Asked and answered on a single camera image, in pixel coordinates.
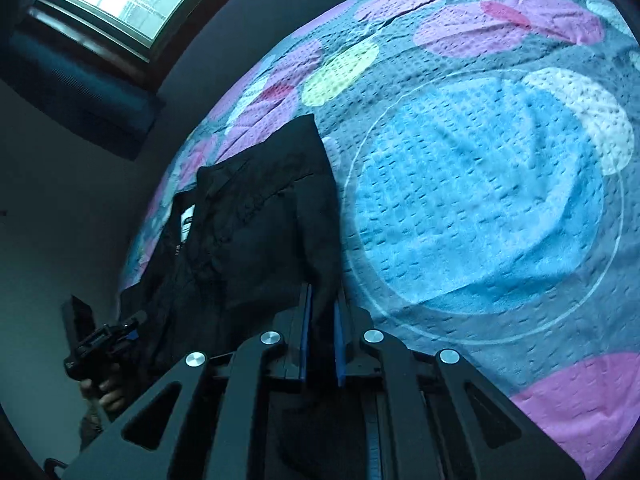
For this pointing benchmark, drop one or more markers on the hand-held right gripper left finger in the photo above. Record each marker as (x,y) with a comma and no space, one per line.
(305,332)

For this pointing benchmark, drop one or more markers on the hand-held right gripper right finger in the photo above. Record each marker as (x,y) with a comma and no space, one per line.
(340,340)

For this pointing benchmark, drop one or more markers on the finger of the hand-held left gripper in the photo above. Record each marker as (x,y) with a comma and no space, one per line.
(131,327)

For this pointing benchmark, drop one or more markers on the black jacket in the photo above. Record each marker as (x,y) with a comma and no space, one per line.
(250,220)

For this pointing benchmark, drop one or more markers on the person's left forearm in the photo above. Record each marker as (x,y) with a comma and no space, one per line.
(92,425)

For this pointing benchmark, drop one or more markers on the person's left hand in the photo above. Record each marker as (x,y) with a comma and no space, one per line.
(110,391)

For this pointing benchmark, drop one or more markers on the circle-patterned bedspread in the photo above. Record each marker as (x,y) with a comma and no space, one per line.
(475,185)

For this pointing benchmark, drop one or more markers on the dark blue window cushion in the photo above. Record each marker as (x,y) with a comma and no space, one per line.
(80,90)

